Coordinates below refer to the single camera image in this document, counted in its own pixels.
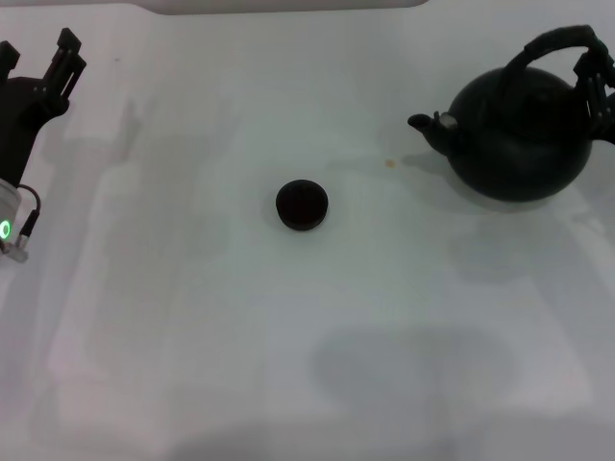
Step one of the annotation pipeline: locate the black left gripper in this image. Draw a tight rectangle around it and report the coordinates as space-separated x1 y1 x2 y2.
0 28 89 188

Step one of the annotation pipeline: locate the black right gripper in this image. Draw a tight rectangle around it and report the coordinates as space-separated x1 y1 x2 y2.
574 37 615 145

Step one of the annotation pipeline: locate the black round teapot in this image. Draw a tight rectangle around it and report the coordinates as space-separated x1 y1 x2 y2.
406 24 607 204

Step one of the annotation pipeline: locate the small black teacup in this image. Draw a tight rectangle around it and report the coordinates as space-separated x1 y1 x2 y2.
275 178 331 234

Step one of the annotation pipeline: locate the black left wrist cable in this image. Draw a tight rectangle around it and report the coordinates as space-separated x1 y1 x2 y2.
8 184 42 264

